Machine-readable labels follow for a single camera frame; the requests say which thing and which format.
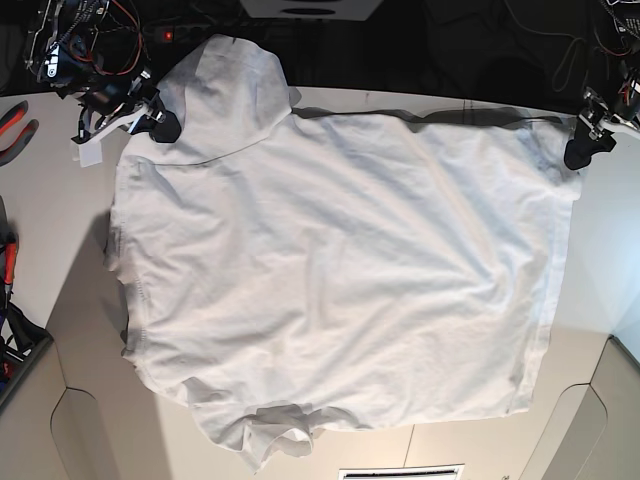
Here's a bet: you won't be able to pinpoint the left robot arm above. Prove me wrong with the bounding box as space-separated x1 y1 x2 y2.
564 1 639 171

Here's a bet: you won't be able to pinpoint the black power strip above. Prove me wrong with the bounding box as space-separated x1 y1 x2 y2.
143 23 214 45

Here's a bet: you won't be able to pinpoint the white device top centre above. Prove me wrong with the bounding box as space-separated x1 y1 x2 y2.
240 0 382 21

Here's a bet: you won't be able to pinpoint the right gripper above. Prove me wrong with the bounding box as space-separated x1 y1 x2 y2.
71 67 181 145

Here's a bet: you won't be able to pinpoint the white t-shirt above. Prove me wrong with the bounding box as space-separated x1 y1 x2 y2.
107 36 582 471

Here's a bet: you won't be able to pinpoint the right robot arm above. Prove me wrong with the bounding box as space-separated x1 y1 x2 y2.
24 1 181 146

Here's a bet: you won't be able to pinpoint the red handled tool left edge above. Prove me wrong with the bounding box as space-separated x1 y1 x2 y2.
0 194 20 321

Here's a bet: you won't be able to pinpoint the red grey pliers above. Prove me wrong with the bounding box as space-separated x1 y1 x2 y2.
0 100 39 168

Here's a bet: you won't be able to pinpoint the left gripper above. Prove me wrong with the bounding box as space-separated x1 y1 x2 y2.
564 87 639 170

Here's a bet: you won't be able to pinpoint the black bin with tools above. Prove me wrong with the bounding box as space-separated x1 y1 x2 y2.
1 303 53 406

